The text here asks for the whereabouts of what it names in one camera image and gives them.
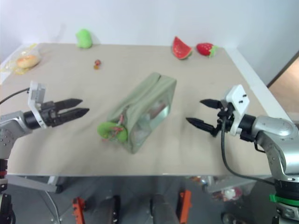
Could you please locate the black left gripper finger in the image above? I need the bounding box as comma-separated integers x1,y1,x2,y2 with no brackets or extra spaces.
55,98,84,110
58,107,90,123

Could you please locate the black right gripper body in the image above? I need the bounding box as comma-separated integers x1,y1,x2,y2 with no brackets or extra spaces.
209,99,235,138

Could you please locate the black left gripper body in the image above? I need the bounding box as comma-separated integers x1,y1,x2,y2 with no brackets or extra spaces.
40,101,62,128

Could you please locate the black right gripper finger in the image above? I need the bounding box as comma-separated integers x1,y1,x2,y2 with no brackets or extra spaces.
199,99,221,109
185,118,217,134

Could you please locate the green zipper pouch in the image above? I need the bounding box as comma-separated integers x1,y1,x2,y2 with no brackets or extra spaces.
106,72,177,155

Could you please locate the green plush zipper charm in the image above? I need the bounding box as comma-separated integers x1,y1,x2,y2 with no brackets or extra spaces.
97,113,128,143

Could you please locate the red strawberry toy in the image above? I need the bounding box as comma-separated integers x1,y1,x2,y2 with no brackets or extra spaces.
196,42,219,58

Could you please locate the bagged bread bun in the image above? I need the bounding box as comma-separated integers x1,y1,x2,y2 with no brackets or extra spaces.
0,43,43,75

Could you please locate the watermelon slice toy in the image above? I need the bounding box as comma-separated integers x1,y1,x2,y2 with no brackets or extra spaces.
172,36,193,61

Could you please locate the green plush toy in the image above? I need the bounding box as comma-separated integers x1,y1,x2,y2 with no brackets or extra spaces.
75,28,92,49

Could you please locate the orange clamp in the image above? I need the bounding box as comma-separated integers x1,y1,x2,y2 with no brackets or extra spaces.
72,197,85,224
178,189,192,224

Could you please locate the dark rounded robot leg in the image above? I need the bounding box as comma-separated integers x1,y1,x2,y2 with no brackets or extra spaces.
149,193,180,224
93,195,121,224

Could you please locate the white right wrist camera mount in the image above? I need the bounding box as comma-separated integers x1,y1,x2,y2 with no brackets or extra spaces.
224,84,251,136

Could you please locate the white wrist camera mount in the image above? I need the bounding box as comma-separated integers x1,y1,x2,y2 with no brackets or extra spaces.
28,80,47,129
224,84,251,136

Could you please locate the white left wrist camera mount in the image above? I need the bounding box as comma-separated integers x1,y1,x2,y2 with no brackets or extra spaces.
28,80,47,129

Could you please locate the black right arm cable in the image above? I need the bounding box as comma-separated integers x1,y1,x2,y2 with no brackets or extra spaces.
221,118,276,186

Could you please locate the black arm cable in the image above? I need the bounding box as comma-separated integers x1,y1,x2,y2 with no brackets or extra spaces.
221,118,276,186
0,87,30,105

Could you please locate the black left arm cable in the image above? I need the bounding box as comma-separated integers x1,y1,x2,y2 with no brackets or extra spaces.
0,87,30,105

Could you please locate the grey table frame bracket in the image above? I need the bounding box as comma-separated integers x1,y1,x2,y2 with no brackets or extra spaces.
7,175,68,194

